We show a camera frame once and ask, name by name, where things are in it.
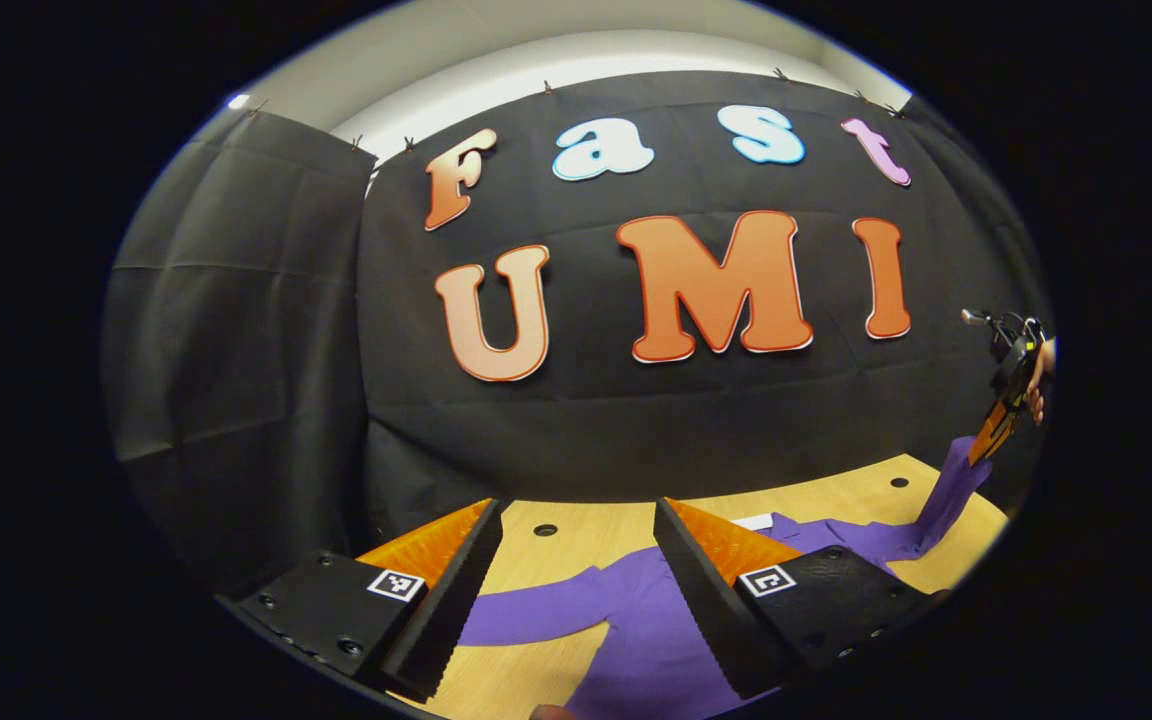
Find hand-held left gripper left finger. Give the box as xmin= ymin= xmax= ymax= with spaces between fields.
xmin=231 ymin=498 xmax=507 ymax=703

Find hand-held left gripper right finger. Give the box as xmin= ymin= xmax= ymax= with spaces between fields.
xmin=654 ymin=497 xmax=947 ymax=701

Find purple shirt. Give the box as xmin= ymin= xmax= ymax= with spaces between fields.
xmin=456 ymin=435 xmax=995 ymax=720

